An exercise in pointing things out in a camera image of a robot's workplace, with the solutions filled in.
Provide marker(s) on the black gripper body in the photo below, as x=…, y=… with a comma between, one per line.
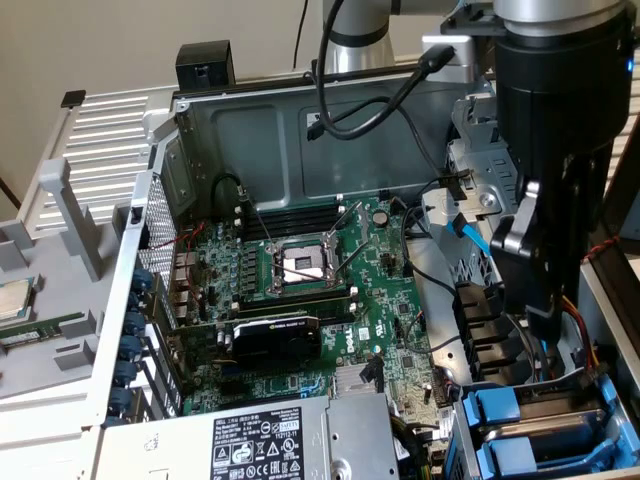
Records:
x=560, y=100

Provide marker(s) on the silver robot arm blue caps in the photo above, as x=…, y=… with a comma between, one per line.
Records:
x=360, y=50

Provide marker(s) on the empty blue disk carrier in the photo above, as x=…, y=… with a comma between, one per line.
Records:
x=507, y=455

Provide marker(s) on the green motherboard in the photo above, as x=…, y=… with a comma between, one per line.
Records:
x=380, y=300

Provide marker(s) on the round coin battery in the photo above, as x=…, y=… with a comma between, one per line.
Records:
x=380, y=217

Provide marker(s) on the silver socket cover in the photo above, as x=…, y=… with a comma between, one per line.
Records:
x=363, y=225

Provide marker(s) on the white barcode tag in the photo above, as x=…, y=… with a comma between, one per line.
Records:
x=444, y=425

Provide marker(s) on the hard drive in blue caddy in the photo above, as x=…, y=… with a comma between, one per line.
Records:
x=469, y=450

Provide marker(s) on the silver finned heat sink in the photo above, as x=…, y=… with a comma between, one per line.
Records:
x=347, y=380

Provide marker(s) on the silver locking lever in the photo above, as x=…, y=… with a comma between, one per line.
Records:
x=260, y=222
x=305, y=272

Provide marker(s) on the CPU socket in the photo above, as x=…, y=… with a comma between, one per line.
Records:
x=305, y=260

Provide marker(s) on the black RAM slot bank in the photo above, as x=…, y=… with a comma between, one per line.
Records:
x=295, y=217
x=295, y=300

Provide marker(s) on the black graphics card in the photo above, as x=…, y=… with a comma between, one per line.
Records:
x=275, y=340

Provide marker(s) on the open grey PC case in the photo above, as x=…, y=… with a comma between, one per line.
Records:
x=250, y=150

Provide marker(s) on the black clamp block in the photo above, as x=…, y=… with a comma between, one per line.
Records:
x=200, y=65

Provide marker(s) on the grey power supply with label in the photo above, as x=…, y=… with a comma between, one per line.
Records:
x=190, y=440

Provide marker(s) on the dark blue slot latch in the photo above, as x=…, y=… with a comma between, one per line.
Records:
x=131, y=348
x=142, y=280
x=135, y=324
x=122, y=401
x=136, y=301
x=127, y=373

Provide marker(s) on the grey parts rack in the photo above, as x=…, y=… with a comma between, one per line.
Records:
x=50, y=350

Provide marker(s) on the green RAM stick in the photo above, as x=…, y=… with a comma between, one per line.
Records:
x=35, y=332

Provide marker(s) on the silver CPU chip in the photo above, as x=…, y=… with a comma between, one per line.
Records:
x=12, y=300

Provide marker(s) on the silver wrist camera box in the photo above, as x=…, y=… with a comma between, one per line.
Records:
x=460, y=60

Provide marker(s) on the small black table bracket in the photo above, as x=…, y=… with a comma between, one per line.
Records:
x=73, y=98

